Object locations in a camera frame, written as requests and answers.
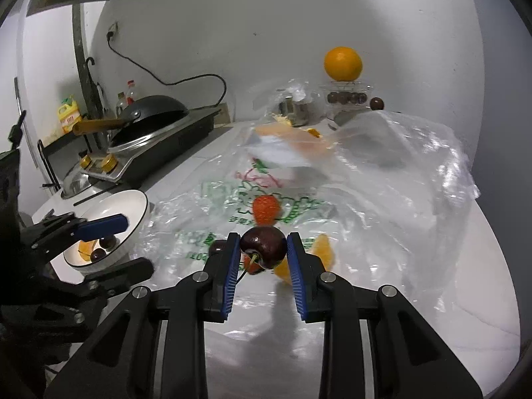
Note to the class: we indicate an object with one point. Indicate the black chopstick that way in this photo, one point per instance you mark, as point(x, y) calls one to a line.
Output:
point(97, 194)

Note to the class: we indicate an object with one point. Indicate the small clear plastic bag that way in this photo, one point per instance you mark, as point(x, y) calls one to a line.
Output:
point(299, 89)

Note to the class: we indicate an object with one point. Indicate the half peeled orange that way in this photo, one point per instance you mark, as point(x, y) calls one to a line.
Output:
point(314, 133)

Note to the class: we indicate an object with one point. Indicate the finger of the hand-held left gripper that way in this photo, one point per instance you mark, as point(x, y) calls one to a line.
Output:
point(102, 224)
point(120, 272)

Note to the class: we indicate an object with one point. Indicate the red strawberry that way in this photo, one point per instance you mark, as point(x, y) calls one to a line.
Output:
point(266, 208)

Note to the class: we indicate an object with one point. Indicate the steel pot lid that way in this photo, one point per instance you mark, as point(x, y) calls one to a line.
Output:
point(77, 183)

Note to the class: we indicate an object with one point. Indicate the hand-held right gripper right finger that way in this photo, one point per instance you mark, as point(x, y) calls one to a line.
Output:
point(297, 278)

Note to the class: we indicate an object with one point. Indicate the white wall socket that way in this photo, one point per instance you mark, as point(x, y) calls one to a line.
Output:
point(113, 28)

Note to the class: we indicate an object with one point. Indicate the small steel pot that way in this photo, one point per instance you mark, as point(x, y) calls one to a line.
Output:
point(297, 112)

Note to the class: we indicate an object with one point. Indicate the dark red cherry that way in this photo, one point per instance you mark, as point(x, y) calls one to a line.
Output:
point(264, 245)
point(98, 255)
point(109, 242)
point(216, 249)

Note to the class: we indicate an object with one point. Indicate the black umbrella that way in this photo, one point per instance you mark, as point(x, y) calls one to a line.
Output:
point(92, 95)

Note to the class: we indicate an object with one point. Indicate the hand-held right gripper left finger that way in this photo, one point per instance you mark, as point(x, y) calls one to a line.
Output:
point(230, 274)

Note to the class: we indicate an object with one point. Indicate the steel induction cooker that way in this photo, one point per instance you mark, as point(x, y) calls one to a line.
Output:
point(183, 133)

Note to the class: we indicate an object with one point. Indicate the whole orange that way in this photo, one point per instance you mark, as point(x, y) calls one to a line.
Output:
point(343, 63)

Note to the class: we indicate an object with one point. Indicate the red cap bottle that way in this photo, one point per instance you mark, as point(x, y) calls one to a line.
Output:
point(131, 91)

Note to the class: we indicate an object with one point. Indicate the printed clear plastic bag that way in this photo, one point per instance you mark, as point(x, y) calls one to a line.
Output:
point(395, 183)

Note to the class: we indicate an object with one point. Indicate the cooking oil bottle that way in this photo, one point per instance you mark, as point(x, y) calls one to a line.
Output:
point(121, 106)

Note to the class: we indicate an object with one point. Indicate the white ceramic bowl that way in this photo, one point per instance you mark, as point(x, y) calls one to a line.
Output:
point(124, 205)

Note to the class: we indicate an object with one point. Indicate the yellow cooker knob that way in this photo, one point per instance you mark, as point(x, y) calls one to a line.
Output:
point(86, 161)
point(110, 161)

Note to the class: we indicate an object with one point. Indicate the black metal rack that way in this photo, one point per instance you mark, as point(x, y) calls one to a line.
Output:
point(62, 143)

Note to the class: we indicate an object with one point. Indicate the clear plastic container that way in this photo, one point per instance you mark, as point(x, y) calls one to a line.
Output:
point(347, 97)

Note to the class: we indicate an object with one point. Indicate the orange segment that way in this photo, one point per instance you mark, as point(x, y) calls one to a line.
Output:
point(324, 253)
point(84, 253)

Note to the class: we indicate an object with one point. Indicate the yellow detergent bottle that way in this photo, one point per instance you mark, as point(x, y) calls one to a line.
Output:
point(68, 118)

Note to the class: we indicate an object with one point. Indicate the rusty vertical pipe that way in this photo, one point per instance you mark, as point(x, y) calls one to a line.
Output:
point(79, 41)

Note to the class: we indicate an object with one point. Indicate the black wok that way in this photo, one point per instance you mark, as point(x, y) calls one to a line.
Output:
point(153, 108)

